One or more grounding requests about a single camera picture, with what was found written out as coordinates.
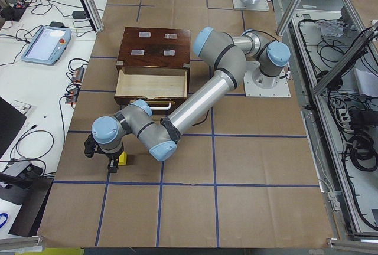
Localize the wooden drawer with white handle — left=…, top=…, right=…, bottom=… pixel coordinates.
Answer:
left=114, top=67, right=189, bottom=110

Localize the aluminium frame right side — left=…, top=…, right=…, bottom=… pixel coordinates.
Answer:
left=275, top=0, right=377, bottom=254

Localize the white power strip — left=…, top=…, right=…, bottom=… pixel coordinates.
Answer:
left=335, top=108, right=354, bottom=134

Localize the yellow cube block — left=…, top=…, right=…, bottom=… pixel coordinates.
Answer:
left=118, top=152, right=128, bottom=166

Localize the dark wooden drawer cabinet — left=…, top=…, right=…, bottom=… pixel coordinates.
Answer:
left=116, top=27, right=192, bottom=96

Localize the orange black connector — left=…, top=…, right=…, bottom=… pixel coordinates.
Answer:
left=70, top=66, right=85, bottom=83
left=65, top=87, right=80, bottom=106

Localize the orange black connector lower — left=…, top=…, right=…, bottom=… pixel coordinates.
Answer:
left=65, top=87, right=80, bottom=106

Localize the black cable bundle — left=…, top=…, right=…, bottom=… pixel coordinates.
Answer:
left=342, top=132, right=378, bottom=173

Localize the grey usb hub adapter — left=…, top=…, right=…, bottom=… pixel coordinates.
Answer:
left=2, top=161, right=43, bottom=179

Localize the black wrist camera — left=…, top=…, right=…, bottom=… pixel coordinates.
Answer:
left=84, top=135, right=98, bottom=158

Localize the blue teach pendant tablet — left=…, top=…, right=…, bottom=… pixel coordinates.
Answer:
left=21, top=26, right=71, bottom=65

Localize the black power adapter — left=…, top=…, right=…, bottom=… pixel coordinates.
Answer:
left=71, top=11, right=87, bottom=19

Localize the black electronics board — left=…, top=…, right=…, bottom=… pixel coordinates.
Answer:
left=1, top=1, right=30, bottom=22

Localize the orange black connector upper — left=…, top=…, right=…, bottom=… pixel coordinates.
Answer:
left=70, top=66, right=85, bottom=83

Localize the black laptop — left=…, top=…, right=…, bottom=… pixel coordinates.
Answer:
left=0, top=98, right=27, bottom=156

